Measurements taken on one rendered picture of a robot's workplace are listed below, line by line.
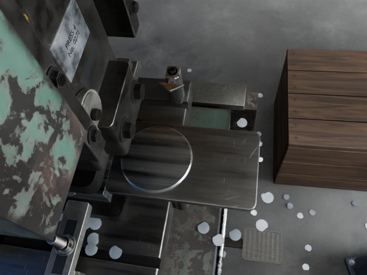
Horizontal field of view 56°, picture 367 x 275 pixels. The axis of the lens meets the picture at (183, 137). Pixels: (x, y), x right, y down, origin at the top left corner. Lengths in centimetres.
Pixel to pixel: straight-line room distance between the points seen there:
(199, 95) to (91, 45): 44
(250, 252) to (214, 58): 95
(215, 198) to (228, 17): 145
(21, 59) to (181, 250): 53
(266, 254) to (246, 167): 63
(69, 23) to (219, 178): 34
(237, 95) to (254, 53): 94
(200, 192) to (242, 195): 7
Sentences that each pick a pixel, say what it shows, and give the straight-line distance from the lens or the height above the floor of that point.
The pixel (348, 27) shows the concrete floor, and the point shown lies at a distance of 195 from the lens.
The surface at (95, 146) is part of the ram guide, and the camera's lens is 37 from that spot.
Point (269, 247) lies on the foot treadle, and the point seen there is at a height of 16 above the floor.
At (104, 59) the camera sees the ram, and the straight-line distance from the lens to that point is 47.
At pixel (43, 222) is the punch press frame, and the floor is 108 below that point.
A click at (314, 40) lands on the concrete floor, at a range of 185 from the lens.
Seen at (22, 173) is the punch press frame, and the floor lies 113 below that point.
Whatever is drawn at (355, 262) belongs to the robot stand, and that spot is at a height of 2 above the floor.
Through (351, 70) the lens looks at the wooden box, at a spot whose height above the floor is 35.
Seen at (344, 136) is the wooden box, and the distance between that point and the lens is 116.
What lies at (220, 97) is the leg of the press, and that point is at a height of 64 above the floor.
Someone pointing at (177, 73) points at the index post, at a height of 79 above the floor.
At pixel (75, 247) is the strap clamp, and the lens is 62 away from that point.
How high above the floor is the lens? 132
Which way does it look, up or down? 62 degrees down
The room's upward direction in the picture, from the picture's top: 11 degrees counter-clockwise
